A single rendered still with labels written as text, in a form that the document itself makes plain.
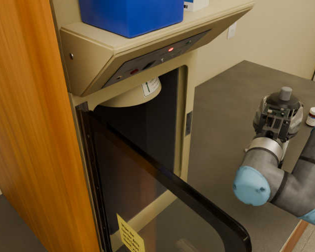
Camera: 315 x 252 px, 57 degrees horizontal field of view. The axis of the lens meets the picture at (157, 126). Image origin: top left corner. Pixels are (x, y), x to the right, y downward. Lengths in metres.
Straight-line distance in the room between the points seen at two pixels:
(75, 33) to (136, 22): 0.08
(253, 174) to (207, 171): 0.39
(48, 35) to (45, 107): 0.08
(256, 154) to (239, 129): 0.55
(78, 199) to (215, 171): 0.64
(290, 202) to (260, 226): 0.25
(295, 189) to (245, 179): 0.10
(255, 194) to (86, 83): 0.40
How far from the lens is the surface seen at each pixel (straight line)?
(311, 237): 2.18
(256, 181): 0.61
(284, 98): 0.88
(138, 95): 0.60
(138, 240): 0.51
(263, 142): 0.70
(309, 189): 0.66
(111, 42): 0.35
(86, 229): 0.50
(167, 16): 0.40
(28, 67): 0.33
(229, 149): 1.10
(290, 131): 0.83
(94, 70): 0.38
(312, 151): 0.67
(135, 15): 0.36
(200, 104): 1.34
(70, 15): 0.43
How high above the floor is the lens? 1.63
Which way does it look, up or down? 35 degrees down
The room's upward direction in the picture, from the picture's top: straight up
